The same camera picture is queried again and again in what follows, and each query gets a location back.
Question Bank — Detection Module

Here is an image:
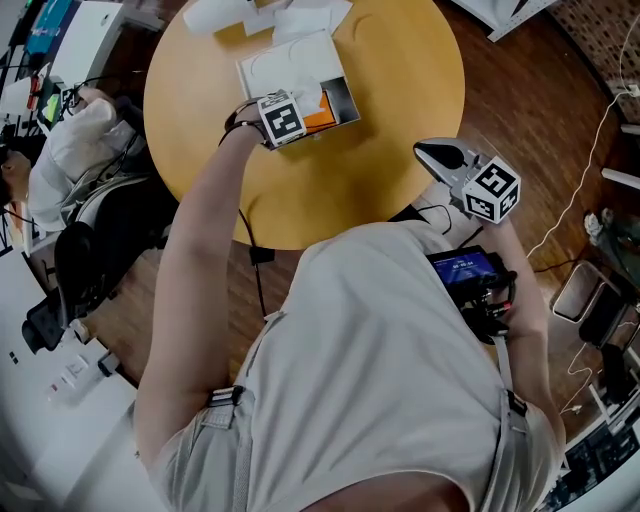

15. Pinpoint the grey harness strap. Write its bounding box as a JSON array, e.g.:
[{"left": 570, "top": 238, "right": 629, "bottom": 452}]
[
  {"left": 490, "top": 333, "right": 532, "bottom": 512},
  {"left": 199, "top": 310, "right": 289, "bottom": 512}
]

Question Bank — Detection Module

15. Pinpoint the person's grey shirt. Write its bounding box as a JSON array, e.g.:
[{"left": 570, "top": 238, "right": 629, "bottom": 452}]
[{"left": 149, "top": 219, "right": 566, "bottom": 512}]

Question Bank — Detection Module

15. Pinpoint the person's left forearm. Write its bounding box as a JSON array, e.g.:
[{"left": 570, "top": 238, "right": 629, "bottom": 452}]
[{"left": 162, "top": 118, "right": 269, "bottom": 271}]

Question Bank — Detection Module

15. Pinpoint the white cabinet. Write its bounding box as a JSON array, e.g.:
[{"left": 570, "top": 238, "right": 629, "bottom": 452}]
[{"left": 49, "top": 0, "right": 127, "bottom": 87}]

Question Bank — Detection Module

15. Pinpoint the person's right forearm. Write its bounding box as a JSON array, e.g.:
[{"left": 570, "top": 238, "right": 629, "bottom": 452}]
[{"left": 478, "top": 215, "right": 551, "bottom": 351}]

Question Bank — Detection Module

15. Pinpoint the pile of white tissues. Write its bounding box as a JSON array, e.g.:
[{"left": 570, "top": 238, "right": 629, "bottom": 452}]
[{"left": 182, "top": 0, "right": 354, "bottom": 46}]

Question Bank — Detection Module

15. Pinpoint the black cable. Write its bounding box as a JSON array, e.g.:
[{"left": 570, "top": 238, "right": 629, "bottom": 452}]
[{"left": 237, "top": 208, "right": 277, "bottom": 319}]

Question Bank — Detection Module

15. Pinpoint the white shelf unit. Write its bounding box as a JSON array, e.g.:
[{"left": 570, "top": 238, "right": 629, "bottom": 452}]
[{"left": 449, "top": 0, "right": 559, "bottom": 43}]

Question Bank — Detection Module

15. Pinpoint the black office chair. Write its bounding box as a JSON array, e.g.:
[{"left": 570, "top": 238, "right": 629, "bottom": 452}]
[{"left": 21, "top": 173, "right": 177, "bottom": 355}]

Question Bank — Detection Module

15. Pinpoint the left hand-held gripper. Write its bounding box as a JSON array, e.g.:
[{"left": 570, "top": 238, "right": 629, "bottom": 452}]
[{"left": 256, "top": 89, "right": 322, "bottom": 151}]

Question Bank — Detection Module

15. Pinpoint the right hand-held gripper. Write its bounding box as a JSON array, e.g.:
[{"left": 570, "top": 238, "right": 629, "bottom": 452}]
[{"left": 412, "top": 137, "right": 522, "bottom": 224}]

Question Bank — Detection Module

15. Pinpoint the white floor cable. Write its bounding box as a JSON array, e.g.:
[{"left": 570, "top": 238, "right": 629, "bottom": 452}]
[{"left": 524, "top": 0, "right": 640, "bottom": 261}]

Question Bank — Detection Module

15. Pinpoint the black metal-frame chair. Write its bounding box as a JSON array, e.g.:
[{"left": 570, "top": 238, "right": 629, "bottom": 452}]
[{"left": 549, "top": 259, "right": 640, "bottom": 351}]

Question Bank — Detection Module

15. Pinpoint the black chest-mounted screen device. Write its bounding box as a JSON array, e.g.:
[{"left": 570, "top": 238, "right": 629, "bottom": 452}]
[{"left": 425, "top": 245, "right": 518, "bottom": 345}]

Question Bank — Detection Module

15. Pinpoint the white desk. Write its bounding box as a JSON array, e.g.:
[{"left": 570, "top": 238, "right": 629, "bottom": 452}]
[{"left": 0, "top": 249, "right": 151, "bottom": 512}]

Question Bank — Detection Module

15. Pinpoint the white orange tissue box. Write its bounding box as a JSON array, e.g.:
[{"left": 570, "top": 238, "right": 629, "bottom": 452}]
[{"left": 234, "top": 29, "right": 362, "bottom": 144}]

